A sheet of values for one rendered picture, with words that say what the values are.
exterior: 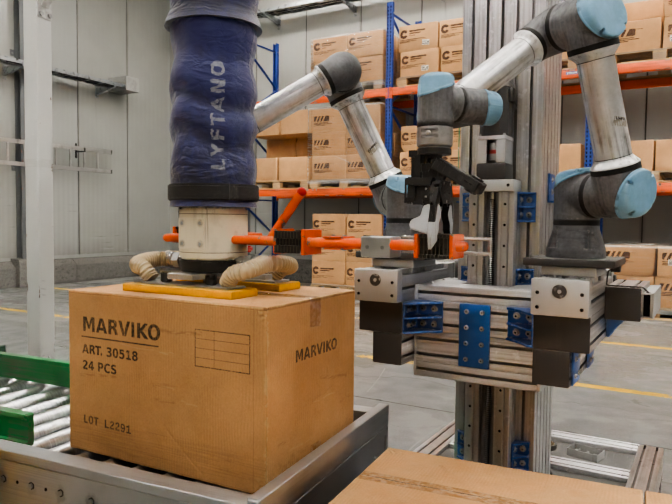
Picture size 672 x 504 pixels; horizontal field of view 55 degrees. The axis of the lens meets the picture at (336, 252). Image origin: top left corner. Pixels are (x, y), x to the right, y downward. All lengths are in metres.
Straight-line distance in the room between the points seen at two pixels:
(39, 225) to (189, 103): 3.02
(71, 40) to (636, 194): 11.44
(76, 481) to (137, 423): 0.18
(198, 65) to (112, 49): 11.45
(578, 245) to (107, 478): 1.24
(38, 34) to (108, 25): 8.45
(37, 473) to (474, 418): 1.19
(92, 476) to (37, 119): 3.30
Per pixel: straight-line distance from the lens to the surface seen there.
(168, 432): 1.56
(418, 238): 1.33
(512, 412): 2.03
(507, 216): 1.90
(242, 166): 1.58
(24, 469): 1.69
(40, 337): 4.58
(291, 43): 12.15
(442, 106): 1.35
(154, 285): 1.60
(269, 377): 1.36
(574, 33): 1.65
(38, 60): 4.62
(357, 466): 1.72
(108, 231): 12.59
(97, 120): 12.56
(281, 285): 1.61
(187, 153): 1.57
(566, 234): 1.76
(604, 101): 1.66
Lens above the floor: 1.13
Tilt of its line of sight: 3 degrees down
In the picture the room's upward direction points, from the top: 1 degrees clockwise
